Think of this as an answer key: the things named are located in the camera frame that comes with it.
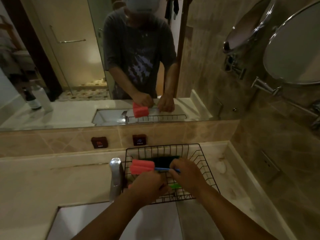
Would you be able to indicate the person's right hand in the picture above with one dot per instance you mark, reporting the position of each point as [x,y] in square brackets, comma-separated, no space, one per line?
[190,176]

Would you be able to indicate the person's left hand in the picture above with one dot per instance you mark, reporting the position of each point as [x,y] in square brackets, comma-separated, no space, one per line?
[146,186]

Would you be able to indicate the person's right fingers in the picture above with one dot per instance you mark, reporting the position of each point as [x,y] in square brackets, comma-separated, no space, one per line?
[175,166]

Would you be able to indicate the person's left fingers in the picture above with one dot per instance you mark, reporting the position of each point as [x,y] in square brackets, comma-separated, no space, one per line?
[163,183]

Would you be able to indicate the person's right forearm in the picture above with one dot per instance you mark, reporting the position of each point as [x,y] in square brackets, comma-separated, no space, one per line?
[232,217]

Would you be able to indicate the person's left forearm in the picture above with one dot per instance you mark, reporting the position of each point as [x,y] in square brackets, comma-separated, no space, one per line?
[107,219]

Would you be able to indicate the green plastic item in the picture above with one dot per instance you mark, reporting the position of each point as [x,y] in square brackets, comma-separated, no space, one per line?
[175,185]

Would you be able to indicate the dark green sponge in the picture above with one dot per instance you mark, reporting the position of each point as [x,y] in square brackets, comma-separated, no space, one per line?
[162,161]

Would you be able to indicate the white sink basin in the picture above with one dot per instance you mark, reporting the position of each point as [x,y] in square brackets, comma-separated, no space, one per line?
[155,222]

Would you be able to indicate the dark square tap button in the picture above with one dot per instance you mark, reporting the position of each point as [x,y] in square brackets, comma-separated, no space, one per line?
[99,142]
[139,140]

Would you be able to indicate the chrome faucet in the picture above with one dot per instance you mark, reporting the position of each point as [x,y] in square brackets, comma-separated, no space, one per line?
[115,177]

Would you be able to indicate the round chrome magnifying mirror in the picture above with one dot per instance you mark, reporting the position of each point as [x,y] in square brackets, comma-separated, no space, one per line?
[295,47]

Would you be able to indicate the beige wall socket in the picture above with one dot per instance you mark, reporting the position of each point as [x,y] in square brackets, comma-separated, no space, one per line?
[270,165]

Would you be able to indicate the large wall mirror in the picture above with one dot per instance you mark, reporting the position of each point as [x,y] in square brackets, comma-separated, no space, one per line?
[75,59]

